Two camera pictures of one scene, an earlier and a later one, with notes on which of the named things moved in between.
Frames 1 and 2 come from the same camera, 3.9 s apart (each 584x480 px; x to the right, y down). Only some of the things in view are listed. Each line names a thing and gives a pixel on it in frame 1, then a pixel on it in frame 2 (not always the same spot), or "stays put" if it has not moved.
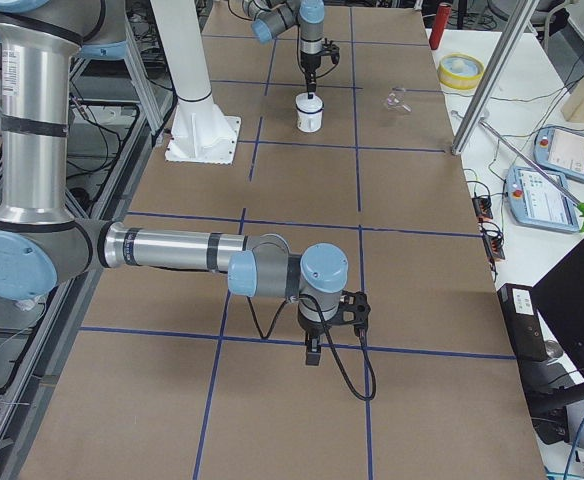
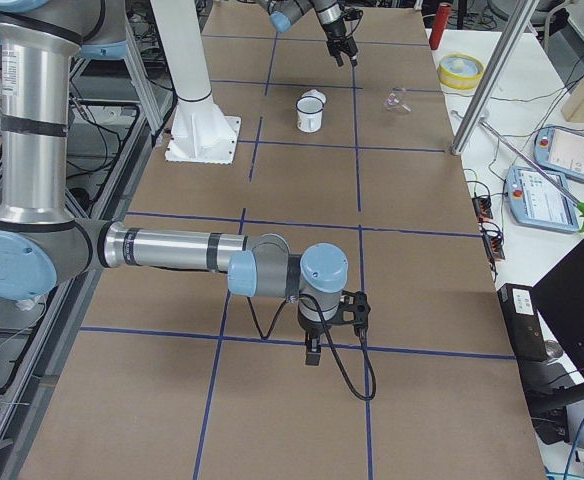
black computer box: [524, 322] stays put
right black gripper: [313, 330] stays put
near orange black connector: [494, 246] stays put
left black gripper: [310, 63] to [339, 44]
